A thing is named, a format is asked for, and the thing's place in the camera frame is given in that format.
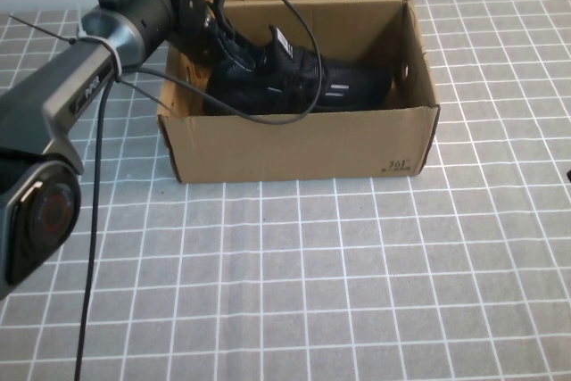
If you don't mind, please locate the long black camera cable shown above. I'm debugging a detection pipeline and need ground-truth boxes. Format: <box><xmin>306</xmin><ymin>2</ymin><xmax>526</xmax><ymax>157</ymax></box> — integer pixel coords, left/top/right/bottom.
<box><xmin>75</xmin><ymin>0</ymin><xmax>323</xmax><ymax>381</ymax></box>

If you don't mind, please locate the white zip tie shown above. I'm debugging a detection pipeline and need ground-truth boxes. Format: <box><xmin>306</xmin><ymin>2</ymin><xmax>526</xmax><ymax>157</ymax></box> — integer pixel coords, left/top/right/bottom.
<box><xmin>70</xmin><ymin>4</ymin><xmax>125</xmax><ymax>84</ymax></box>

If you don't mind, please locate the brown cardboard shoe box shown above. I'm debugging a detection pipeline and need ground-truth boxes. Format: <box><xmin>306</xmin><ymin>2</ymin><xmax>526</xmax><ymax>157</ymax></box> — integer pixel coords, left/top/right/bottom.
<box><xmin>156</xmin><ymin>0</ymin><xmax>442</xmax><ymax>185</ymax></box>

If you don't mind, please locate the black knit sneaker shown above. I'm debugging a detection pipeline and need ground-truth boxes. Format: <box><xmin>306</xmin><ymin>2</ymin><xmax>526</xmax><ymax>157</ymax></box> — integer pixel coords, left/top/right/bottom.
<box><xmin>203</xmin><ymin>25</ymin><xmax>393</xmax><ymax>117</ymax></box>

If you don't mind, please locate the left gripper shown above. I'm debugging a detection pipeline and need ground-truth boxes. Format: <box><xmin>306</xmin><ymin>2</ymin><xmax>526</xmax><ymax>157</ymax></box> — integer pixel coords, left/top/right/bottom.
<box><xmin>171</xmin><ymin>0</ymin><xmax>251</xmax><ymax>78</ymax></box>

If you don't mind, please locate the grey white checked tablecloth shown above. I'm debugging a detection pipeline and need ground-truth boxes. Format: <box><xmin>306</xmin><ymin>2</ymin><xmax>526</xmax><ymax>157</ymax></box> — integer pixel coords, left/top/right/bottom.
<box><xmin>0</xmin><ymin>0</ymin><xmax>571</xmax><ymax>381</ymax></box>

